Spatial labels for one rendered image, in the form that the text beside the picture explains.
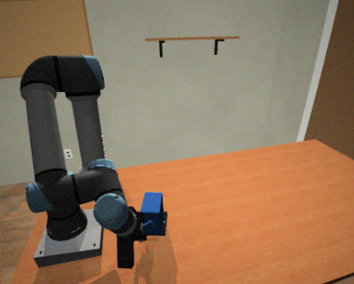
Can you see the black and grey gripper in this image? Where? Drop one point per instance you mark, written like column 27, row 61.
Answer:
column 138, row 234

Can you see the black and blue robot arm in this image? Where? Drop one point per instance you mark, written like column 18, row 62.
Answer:
column 81, row 78

